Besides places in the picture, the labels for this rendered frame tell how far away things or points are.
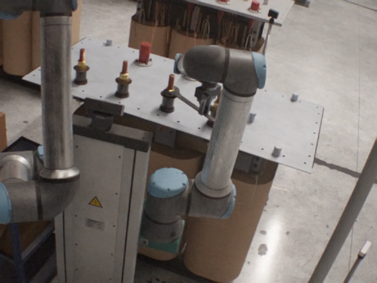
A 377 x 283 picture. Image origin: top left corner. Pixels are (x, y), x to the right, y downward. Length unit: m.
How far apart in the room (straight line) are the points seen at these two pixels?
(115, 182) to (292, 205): 2.84
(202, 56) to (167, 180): 0.56
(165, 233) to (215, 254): 1.15
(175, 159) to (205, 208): 0.88
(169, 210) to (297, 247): 2.25
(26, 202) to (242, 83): 0.75
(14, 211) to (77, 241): 0.68
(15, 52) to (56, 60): 3.99
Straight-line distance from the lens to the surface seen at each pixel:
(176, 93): 2.46
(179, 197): 1.80
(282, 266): 3.74
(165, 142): 2.68
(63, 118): 1.27
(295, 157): 2.41
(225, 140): 1.62
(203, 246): 3.01
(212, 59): 1.46
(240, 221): 2.80
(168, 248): 1.96
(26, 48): 5.22
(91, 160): 1.64
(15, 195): 1.30
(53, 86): 1.25
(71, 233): 1.91
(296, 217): 4.22
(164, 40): 4.35
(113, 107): 1.52
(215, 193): 1.78
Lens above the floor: 2.64
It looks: 33 degrees down
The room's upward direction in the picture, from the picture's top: 11 degrees clockwise
